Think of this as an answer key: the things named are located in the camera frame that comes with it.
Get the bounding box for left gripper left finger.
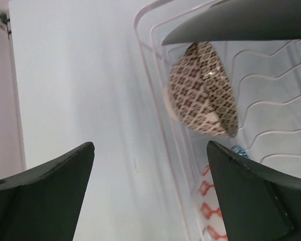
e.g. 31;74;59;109
0;142;94;240

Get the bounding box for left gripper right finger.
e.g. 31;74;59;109
207;141;301;240

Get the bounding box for red patterned white bowl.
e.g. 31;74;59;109
191;164;228;240

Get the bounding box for blue patterned bowl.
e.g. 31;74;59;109
231;145;249;159

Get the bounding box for white wire dish rack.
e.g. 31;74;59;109
133;1;301;240

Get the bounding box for brown patterned bowl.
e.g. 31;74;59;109
163;42;238;138

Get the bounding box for square black floral plate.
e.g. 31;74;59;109
163;1;301;45

